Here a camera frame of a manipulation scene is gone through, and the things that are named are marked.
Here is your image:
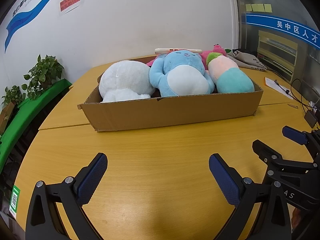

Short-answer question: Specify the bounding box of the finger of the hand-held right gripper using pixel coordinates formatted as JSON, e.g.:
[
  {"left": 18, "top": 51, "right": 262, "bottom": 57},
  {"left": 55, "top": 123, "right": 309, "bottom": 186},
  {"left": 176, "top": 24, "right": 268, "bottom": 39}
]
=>
[
  {"left": 252, "top": 139, "right": 318, "bottom": 173},
  {"left": 282, "top": 126, "right": 320, "bottom": 160}
]

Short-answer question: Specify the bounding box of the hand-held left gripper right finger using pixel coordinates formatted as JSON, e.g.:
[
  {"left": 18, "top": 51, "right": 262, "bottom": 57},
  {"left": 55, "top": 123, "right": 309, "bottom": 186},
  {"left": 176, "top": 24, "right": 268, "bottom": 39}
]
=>
[{"left": 209, "top": 154, "right": 292, "bottom": 240}]

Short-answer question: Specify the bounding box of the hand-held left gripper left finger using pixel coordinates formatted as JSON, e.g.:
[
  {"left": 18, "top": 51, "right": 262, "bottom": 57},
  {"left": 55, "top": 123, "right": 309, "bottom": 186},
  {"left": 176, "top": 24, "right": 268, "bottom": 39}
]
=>
[{"left": 25, "top": 152, "right": 108, "bottom": 240}]

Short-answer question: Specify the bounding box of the cardboard box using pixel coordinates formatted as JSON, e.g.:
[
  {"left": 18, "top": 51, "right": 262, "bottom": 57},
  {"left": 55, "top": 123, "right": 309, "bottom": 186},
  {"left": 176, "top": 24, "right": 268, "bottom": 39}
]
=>
[{"left": 77, "top": 55, "right": 264, "bottom": 133}]

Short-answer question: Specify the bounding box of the white plush toy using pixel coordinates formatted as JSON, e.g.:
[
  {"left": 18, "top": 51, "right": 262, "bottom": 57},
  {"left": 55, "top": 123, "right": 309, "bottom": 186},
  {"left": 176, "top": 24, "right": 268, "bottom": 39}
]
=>
[{"left": 99, "top": 60, "right": 154, "bottom": 103}]

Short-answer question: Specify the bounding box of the black power adapter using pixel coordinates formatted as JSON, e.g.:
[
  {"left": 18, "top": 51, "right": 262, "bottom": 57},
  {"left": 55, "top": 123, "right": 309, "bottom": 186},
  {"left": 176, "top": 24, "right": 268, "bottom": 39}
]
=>
[{"left": 304, "top": 110, "right": 318, "bottom": 128}]

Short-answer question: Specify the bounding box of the white paper sheet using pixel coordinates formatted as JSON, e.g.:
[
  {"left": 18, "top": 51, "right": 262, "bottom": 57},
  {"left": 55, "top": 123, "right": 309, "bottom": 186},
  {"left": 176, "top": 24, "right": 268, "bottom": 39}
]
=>
[{"left": 264, "top": 77, "right": 293, "bottom": 100}]

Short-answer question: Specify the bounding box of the green code sticker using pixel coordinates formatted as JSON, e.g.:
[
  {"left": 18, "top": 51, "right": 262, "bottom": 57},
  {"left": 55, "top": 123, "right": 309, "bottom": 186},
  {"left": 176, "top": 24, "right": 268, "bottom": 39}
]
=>
[{"left": 9, "top": 185, "right": 21, "bottom": 218}]

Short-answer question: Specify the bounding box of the green pink teal plush toy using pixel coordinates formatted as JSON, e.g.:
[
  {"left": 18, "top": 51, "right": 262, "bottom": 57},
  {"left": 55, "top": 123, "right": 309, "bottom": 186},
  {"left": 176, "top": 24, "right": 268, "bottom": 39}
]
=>
[{"left": 205, "top": 52, "right": 255, "bottom": 94}]

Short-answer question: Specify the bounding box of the grey cloth bag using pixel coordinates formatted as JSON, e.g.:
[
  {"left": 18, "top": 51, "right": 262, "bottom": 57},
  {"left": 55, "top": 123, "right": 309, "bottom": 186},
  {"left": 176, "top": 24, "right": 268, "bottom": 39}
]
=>
[{"left": 226, "top": 48, "right": 269, "bottom": 72}]

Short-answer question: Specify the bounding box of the green cloth cover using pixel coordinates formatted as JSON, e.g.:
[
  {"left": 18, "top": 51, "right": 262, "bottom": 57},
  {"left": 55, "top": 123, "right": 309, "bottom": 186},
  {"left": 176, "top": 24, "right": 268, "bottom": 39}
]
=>
[{"left": 0, "top": 79, "right": 73, "bottom": 173}]

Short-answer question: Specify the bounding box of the brown box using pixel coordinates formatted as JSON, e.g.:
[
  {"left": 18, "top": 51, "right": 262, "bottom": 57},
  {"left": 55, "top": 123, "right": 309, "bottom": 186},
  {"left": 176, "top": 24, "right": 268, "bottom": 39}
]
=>
[{"left": 0, "top": 102, "right": 16, "bottom": 134}]

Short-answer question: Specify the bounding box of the blue plush toy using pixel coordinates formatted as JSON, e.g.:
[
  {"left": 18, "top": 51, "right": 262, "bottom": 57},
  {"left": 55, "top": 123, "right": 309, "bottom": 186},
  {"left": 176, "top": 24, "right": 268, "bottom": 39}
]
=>
[{"left": 149, "top": 50, "right": 215, "bottom": 97}]

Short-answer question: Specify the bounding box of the blue door banner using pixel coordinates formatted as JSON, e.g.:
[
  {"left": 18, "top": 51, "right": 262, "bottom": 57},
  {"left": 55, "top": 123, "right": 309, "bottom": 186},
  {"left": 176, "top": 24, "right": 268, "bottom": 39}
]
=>
[{"left": 246, "top": 14, "right": 320, "bottom": 50}]

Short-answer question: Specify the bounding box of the small green potted plant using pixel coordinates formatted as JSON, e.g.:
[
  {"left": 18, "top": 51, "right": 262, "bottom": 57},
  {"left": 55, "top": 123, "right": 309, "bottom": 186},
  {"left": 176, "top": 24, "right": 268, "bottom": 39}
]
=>
[{"left": 1, "top": 85, "right": 27, "bottom": 105}]

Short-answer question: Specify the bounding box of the large green potted plant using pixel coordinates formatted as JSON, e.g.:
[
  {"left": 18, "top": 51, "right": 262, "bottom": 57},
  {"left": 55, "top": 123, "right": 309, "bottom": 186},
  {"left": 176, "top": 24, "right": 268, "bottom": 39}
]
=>
[{"left": 21, "top": 54, "right": 65, "bottom": 98}]

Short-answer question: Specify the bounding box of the white remote control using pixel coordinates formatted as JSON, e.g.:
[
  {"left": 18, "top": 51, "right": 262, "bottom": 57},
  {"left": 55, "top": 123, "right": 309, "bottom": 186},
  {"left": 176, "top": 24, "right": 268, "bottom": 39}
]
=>
[{"left": 154, "top": 48, "right": 202, "bottom": 55}]

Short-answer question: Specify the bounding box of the long black cable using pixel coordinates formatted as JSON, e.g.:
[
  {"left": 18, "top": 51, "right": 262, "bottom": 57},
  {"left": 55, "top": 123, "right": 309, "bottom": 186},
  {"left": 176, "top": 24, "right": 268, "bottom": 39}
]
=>
[{"left": 290, "top": 79, "right": 320, "bottom": 113}]

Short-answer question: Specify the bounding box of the blue wall banner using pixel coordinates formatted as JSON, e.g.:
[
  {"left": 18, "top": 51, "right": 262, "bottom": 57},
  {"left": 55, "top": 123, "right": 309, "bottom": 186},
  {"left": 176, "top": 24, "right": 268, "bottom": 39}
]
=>
[{"left": 4, "top": 0, "right": 78, "bottom": 53}]

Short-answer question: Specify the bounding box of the red wall sign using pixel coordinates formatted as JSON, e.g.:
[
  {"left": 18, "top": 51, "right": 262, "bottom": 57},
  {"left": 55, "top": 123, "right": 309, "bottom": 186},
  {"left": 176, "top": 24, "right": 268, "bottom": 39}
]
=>
[{"left": 59, "top": 0, "right": 81, "bottom": 14}]

